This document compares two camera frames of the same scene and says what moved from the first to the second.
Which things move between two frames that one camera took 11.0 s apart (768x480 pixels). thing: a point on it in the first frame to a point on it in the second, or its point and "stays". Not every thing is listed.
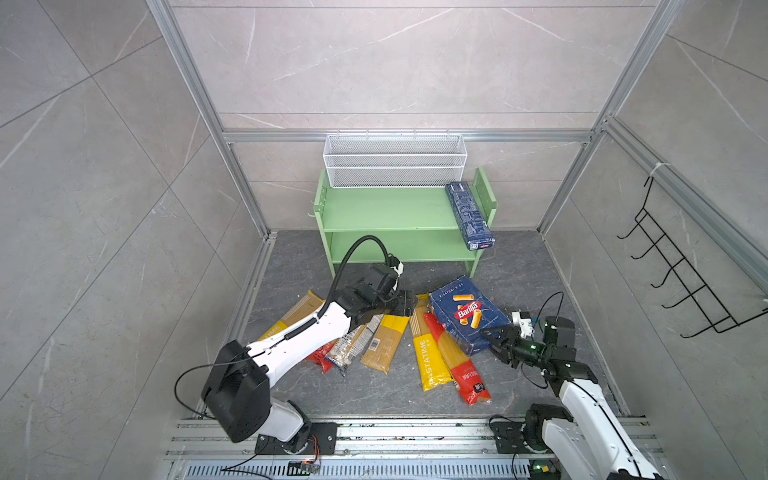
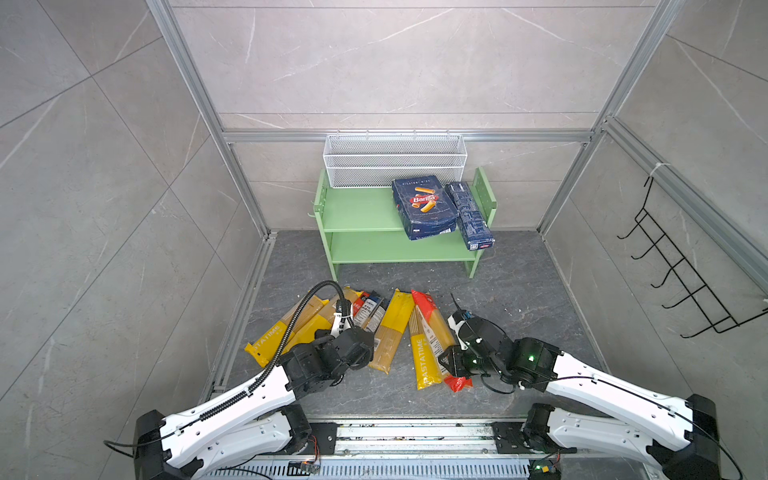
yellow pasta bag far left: (307, 305) stays
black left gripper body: (384, 305) to (323, 342)
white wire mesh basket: (394, 160) stays
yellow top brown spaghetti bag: (384, 342) stays
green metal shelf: (415, 223) stays
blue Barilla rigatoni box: (464, 312) to (425, 207)
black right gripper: (499, 341) to (452, 356)
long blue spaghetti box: (469, 216) stays
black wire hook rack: (720, 320) stays
